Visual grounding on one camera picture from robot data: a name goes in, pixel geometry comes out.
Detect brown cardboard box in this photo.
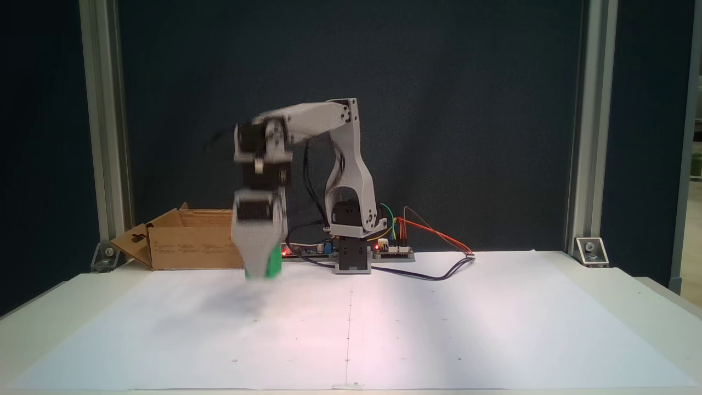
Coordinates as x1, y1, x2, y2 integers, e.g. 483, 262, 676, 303
110, 203, 245, 270

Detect slanted grey frame post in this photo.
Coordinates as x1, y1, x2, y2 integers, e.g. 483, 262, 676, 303
669, 0, 702, 295

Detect small white driver board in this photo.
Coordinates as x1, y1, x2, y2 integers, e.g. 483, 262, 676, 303
372, 239, 416, 263

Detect blue power circuit board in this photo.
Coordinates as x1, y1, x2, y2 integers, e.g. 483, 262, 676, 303
282, 240, 335, 261

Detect large white paper sheet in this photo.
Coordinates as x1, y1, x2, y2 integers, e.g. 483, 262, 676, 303
11, 251, 697, 391

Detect long black connector cable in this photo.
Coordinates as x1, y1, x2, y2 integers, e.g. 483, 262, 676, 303
285, 244, 476, 281

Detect red orange wire bundle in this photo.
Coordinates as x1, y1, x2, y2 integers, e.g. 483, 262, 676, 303
398, 217, 475, 256

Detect green dice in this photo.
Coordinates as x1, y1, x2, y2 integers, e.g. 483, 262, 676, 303
262, 246, 284, 280

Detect wide light grey gripper finger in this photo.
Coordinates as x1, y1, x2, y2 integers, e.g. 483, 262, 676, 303
233, 219, 278, 281

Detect aluminium frame post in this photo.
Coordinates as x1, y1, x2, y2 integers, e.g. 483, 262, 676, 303
565, 0, 618, 255
80, 0, 135, 258

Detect green yellow jumper wires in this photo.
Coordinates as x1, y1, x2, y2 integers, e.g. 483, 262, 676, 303
367, 203, 400, 245

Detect black servo cable bundle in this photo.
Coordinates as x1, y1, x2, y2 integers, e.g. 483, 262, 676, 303
285, 138, 334, 249

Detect metal corner bracket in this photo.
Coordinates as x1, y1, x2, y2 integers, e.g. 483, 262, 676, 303
574, 237, 609, 269
90, 241, 120, 273

